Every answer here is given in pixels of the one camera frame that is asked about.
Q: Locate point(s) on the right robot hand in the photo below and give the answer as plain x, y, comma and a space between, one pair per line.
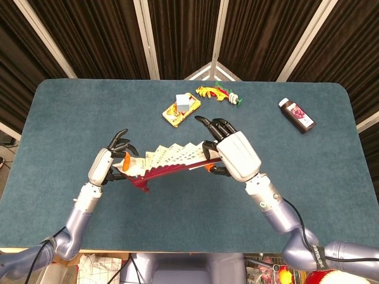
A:
240, 156

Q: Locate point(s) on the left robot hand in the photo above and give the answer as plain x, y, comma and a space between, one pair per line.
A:
99, 167

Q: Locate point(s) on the red ribbed paper folding fan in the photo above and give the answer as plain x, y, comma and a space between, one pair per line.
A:
171, 154

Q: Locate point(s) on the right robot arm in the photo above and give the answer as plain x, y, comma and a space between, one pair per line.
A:
275, 213

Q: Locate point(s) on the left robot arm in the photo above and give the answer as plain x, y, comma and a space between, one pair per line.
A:
81, 213

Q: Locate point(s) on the brown bottle with white cap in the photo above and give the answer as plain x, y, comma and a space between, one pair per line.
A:
297, 116

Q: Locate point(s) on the red yellow feather shuttlecock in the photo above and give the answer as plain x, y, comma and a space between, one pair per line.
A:
210, 92

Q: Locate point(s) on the yellow orange snack box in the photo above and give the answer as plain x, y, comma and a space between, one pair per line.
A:
173, 116

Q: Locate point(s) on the pale blue cube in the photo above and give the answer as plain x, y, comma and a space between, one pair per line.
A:
183, 102

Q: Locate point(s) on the cardboard box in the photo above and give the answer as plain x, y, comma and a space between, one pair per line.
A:
103, 255

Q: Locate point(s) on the white checked cloth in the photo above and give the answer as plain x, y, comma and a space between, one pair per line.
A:
97, 272

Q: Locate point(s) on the red patterned bag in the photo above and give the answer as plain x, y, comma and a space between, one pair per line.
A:
263, 270

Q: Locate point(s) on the brown pleated curtain panel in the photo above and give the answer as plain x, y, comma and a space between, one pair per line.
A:
97, 38
260, 35
183, 35
17, 59
355, 59

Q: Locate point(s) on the purple robot torso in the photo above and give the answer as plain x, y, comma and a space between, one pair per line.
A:
183, 269

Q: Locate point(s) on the yellow toy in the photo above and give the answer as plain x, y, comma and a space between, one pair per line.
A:
285, 276

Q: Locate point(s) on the red and white ball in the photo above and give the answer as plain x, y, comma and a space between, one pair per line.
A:
325, 279

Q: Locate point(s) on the white partition base frame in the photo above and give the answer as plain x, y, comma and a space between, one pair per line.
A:
219, 71

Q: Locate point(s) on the white partition post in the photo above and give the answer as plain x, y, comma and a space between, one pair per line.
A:
146, 38
46, 38
9, 130
219, 29
306, 38
368, 122

